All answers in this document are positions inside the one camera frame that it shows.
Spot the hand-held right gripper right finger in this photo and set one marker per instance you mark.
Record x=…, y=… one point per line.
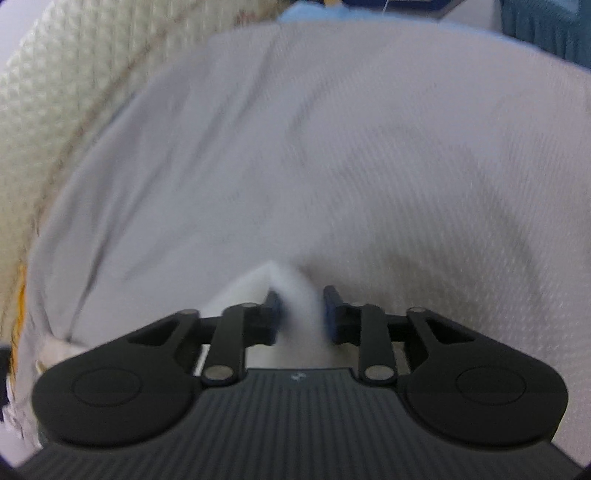
x=330, y=314

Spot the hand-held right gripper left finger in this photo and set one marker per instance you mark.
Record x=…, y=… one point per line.
x=229, y=337

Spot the white fleece garment blue stripes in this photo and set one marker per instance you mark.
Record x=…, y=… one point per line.
x=298, y=300

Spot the grey bed sheet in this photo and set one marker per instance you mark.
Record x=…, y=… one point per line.
x=323, y=138

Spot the yellow cloth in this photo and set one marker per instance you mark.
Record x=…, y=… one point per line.
x=19, y=323

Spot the cream quilted headboard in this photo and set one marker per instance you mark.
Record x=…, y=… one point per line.
x=69, y=92

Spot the light blue cloth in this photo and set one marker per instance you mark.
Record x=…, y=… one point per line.
x=314, y=11

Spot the blue box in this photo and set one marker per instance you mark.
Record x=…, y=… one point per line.
x=397, y=3

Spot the teal ribbed cloth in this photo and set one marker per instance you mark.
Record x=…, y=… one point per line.
x=545, y=23

